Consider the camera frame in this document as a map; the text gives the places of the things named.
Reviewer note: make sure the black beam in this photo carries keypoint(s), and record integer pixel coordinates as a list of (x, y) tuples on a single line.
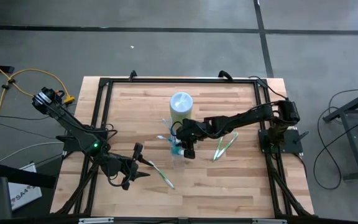
[(26, 177)]

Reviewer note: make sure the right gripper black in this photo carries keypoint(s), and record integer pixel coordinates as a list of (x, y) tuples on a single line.
[(194, 132)]

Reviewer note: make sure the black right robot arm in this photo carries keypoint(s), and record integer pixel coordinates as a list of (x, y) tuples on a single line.
[(244, 118)]

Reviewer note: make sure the black desk stand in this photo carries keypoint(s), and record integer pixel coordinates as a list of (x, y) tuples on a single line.
[(351, 137)]

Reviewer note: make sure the white printed cardboard box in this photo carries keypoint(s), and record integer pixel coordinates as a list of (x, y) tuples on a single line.
[(23, 196)]

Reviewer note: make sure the black aluminium table frame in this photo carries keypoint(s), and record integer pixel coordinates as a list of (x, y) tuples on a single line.
[(182, 80)]

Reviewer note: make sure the green disinfecting wipes canister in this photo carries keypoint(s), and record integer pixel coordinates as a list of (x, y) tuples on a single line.
[(181, 104)]

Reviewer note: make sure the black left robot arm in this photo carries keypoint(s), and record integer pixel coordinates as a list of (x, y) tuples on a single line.
[(73, 127)]

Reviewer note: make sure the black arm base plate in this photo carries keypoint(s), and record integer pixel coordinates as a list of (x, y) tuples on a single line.
[(70, 144), (286, 147)]

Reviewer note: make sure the clear plastic holder cup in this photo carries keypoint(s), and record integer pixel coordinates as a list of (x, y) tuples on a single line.
[(179, 162)]

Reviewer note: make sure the black frame clip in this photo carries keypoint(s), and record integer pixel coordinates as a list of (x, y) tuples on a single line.
[(225, 74), (132, 75)]

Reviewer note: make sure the black rig bottom rail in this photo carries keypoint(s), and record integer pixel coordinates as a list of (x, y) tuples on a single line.
[(151, 221)]

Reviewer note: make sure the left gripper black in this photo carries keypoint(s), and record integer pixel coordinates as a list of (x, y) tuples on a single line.
[(127, 168)]

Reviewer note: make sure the silver bracket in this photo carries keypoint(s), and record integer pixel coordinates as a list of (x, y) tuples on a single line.
[(95, 220), (269, 221)]

